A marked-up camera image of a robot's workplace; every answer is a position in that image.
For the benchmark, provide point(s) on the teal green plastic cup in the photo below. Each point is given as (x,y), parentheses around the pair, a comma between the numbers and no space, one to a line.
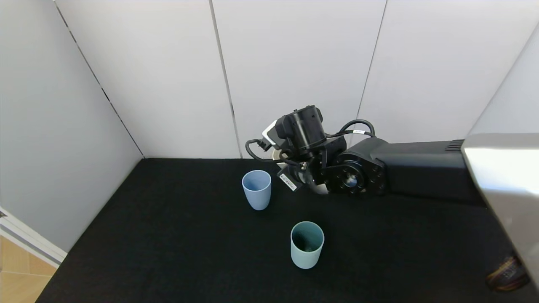
(306,257)

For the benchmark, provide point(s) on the black tablecloth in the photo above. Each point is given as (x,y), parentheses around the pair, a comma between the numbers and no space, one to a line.
(189,235)

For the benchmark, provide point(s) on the cream white plastic cup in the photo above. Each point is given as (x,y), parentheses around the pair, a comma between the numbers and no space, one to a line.
(278,156)

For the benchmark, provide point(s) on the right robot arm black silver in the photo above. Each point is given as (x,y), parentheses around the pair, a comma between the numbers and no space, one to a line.
(421,168)

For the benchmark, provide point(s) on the light blue plastic cup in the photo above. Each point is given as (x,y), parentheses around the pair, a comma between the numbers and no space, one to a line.
(257,198)

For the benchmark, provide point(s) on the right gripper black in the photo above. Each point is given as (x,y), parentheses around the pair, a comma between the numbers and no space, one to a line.
(288,181)

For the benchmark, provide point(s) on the white door frame trim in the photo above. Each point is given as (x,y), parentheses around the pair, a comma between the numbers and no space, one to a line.
(29,242)

